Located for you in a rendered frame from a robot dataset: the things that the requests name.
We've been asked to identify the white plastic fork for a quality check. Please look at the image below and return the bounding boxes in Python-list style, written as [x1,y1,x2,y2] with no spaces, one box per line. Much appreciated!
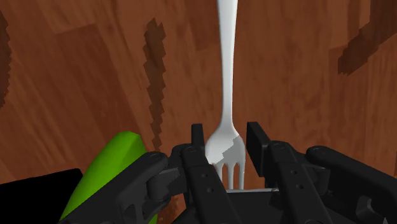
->
[204,0,247,191]

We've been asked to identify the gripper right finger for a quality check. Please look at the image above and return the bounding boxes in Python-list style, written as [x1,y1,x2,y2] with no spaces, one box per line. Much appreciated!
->
[246,121,397,224]

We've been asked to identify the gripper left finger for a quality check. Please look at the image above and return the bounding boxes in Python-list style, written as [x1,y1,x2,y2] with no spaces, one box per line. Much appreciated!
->
[59,123,242,224]

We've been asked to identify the green curved oblong object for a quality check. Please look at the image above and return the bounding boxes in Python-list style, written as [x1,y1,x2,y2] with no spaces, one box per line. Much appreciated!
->
[59,130,159,224]

